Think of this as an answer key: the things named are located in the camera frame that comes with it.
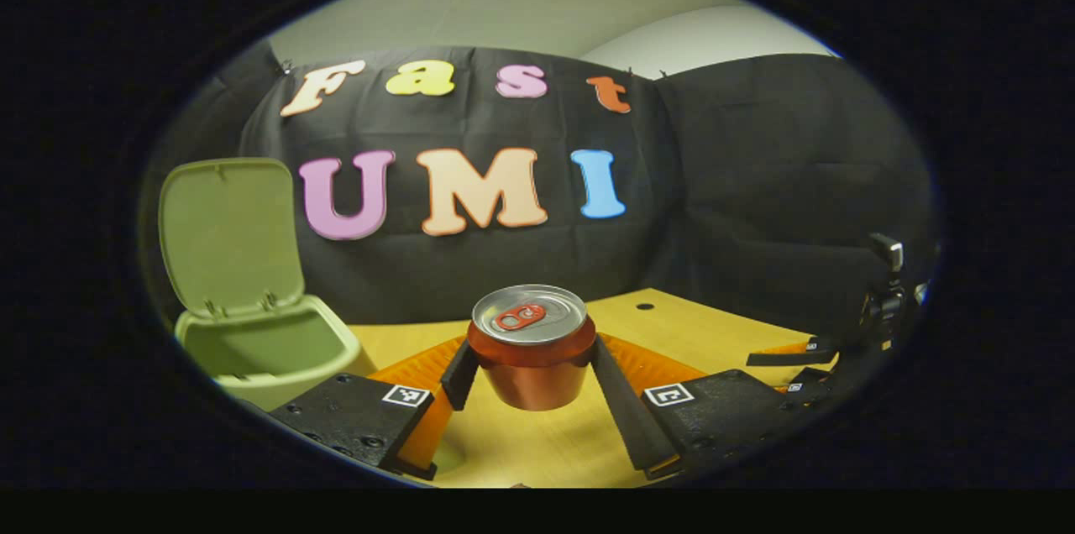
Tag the wooden desktop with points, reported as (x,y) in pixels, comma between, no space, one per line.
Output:
(697,332)

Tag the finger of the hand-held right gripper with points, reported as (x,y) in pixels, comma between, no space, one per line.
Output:
(798,352)
(813,381)

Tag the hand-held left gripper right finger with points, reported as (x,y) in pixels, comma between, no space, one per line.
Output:
(626,408)

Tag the black backdrop cloth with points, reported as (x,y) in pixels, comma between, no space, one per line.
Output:
(739,181)

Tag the green desktop garbage bin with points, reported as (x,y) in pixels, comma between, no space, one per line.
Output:
(235,240)

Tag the red pop can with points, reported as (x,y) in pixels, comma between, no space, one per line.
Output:
(533,366)

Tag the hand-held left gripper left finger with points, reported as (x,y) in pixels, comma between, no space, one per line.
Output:
(460,379)

